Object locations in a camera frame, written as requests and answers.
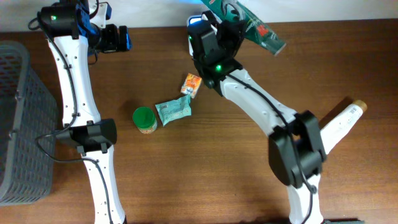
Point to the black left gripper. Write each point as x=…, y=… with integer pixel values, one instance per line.
x=113, y=44

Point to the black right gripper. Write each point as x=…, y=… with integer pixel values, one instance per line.
x=231, y=27

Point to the green 3M package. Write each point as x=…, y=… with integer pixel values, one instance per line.
x=233, y=12

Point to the orange snack packet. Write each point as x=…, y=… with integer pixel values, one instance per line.
x=191, y=85

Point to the green lid jar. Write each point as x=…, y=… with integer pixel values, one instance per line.
x=145, y=120

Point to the light green tissue pack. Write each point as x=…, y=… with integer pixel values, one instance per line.
x=174, y=109

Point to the white bamboo print tube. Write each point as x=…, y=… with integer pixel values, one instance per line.
x=340, y=120

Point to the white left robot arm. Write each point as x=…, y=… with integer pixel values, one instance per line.
x=76, y=30

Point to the white barcode scanner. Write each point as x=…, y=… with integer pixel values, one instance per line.
x=191, y=20

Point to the grey plastic mesh basket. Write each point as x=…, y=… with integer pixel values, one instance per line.
x=28, y=110

